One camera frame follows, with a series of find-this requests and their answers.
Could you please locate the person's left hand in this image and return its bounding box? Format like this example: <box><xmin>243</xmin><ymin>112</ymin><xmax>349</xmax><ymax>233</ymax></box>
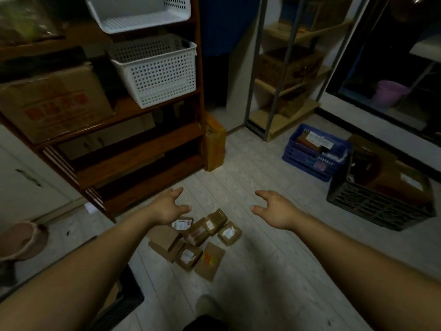
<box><xmin>149</xmin><ymin>187</ymin><xmax>192</xmax><ymax>226</ymax></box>

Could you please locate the person's right hand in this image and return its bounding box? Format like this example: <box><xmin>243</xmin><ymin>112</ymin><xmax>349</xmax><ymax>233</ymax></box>
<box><xmin>250</xmin><ymin>190</ymin><xmax>302</xmax><ymax>231</ymax></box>

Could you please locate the person's left forearm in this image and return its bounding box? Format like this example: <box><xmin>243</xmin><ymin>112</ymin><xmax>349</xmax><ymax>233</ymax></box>
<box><xmin>0</xmin><ymin>205</ymin><xmax>162</xmax><ymax>331</ymax></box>

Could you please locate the person's right forearm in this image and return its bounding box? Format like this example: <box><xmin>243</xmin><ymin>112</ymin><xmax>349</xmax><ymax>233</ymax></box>
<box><xmin>291</xmin><ymin>212</ymin><xmax>441</xmax><ymax>331</ymax></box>

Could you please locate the pile of small cardboard parcels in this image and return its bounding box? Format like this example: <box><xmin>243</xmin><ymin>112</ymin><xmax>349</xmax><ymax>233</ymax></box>
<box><xmin>148</xmin><ymin>208</ymin><xmax>243</xmax><ymax>282</ymax></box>

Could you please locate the blue plastic crate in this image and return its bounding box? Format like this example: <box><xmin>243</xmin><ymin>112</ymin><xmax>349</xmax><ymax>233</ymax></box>
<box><xmin>282</xmin><ymin>124</ymin><xmax>352</xmax><ymax>183</ymax></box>

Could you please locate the yellow upright carton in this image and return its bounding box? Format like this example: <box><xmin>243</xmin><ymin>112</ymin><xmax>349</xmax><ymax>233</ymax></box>
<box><xmin>205</xmin><ymin>114</ymin><xmax>227</xmax><ymax>173</ymax></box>

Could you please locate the brown wooden shelf unit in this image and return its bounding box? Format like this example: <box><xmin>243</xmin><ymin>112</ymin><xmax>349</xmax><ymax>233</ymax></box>
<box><xmin>0</xmin><ymin>0</ymin><xmax>207</xmax><ymax>223</ymax></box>

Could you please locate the brown parcel white label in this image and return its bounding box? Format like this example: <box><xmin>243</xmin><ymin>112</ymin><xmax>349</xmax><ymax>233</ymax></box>
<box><xmin>296</xmin><ymin>131</ymin><xmax>335</xmax><ymax>153</ymax></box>

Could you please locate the grey metal shelf rack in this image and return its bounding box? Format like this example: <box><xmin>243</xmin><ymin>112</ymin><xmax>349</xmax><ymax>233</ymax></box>
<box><xmin>244</xmin><ymin>0</ymin><xmax>371</xmax><ymax>142</ymax></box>

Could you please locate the black slatted plastic crate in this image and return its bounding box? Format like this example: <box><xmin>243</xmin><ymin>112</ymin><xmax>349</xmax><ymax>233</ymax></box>
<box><xmin>86</xmin><ymin>265</ymin><xmax>145</xmax><ymax>331</ymax></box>

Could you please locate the small brown wicker basket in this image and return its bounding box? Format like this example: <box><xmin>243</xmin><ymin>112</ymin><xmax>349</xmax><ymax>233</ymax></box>
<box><xmin>272</xmin><ymin>89</ymin><xmax>311</xmax><ymax>117</ymax></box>

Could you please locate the person's leg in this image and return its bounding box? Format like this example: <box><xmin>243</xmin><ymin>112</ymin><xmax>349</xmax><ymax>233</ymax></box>
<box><xmin>183</xmin><ymin>315</ymin><xmax>228</xmax><ymax>331</ymax></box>

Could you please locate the white perforated plastic basket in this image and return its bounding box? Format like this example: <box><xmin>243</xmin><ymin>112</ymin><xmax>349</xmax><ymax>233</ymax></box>
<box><xmin>106</xmin><ymin>34</ymin><xmax>198</xmax><ymax>109</ymax></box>

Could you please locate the large brown cardboard box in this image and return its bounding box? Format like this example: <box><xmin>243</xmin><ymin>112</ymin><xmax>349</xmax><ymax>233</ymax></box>
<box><xmin>348</xmin><ymin>134</ymin><xmax>434</xmax><ymax>207</ymax></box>

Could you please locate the large brown wicker basket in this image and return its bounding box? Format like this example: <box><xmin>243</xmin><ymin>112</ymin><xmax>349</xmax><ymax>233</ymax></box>
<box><xmin>258</xmin><ymin>46</ymin><xmax>324</xmax><ymax>90</ymax></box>

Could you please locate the white cabinet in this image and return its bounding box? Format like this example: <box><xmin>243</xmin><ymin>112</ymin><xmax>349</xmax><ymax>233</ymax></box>
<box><xmin>0</xmin><ymin>126</ymin><xmax>87</xmax><ymax>235</ymax></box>

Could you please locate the brown round bucket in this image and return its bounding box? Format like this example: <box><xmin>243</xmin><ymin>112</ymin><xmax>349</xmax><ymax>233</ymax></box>
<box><xmin>0</xmin><ymin>221</ymin><xmax>49</xmax><ymax>262</ymax></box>

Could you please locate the large cardboard box red print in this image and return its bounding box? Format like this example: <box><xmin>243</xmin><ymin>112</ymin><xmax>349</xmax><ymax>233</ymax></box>
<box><xmin>0</xmin><ymin>63</ymin><xmax>116</xmax><ymax>144</ymax></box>

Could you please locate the purple plastic bucket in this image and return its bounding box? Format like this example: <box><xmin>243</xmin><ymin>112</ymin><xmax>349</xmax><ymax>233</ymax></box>
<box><xmin>372</xmin><ymin>80</ymin><xmax>410</xmax><ymax>108</ymax></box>

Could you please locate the blue curtain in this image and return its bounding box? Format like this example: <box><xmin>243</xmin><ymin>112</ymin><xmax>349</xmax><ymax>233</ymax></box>
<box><xmin>200</xmin><ymin>0</ymin><xmax>260</xmax><ymax>57</ymax></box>

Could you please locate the white plastic basket slotted rim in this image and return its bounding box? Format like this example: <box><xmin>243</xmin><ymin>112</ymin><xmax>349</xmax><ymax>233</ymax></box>
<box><xmin>84</xmin><ymin>0</ymin><xmax>192</xmax><ymax>34</ymax></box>

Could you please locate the black framed glass door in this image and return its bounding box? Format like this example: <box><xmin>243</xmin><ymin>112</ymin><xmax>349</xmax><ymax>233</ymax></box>
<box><xmin>325</xmin><ymin>0</ymin><xmax>441</xmax><ymax>145</ymax></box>

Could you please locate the clear plastic bag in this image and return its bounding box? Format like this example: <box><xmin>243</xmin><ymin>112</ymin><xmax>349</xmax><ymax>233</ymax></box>
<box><xmin>0</xmin><ymin>0</ymin><xmax>66</xmax><ymax>45</ymax></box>

